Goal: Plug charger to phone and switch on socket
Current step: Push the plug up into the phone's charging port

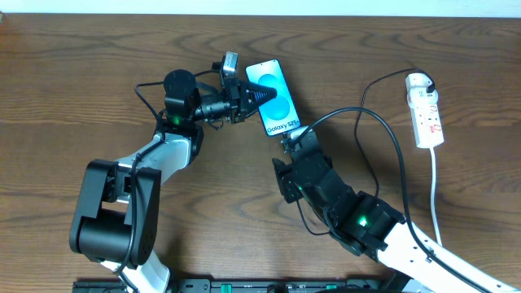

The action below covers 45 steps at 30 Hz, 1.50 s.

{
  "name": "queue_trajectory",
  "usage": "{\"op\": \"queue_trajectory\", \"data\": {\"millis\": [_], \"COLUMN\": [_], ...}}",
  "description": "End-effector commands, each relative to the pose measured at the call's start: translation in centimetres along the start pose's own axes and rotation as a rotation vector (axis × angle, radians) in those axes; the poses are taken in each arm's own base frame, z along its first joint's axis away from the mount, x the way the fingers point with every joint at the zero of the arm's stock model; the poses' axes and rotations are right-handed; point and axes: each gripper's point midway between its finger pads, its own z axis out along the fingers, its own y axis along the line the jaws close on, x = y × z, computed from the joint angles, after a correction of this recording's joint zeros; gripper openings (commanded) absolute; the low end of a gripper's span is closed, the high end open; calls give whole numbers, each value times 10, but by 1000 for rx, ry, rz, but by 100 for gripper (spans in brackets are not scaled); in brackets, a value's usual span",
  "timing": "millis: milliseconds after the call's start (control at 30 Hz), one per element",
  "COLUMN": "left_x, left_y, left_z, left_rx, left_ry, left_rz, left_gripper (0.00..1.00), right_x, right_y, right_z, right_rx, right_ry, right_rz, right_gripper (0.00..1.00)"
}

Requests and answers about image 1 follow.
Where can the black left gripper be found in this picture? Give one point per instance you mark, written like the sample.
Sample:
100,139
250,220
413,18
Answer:
236,102

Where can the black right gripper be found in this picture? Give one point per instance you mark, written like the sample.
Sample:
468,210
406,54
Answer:
294,161

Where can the blue Galaxy smartphone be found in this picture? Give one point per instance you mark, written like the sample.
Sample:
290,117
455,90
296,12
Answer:
279,114

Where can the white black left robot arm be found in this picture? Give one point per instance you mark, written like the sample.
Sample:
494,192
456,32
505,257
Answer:
116,218

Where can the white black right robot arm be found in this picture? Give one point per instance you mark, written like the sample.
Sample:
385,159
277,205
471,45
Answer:
366,225

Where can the white USB charger adapter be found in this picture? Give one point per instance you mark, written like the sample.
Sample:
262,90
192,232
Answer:
421,90

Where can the white power strip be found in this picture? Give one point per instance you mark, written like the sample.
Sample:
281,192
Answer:
426,122

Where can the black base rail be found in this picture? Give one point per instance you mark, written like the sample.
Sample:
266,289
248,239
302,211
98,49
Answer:
238,286

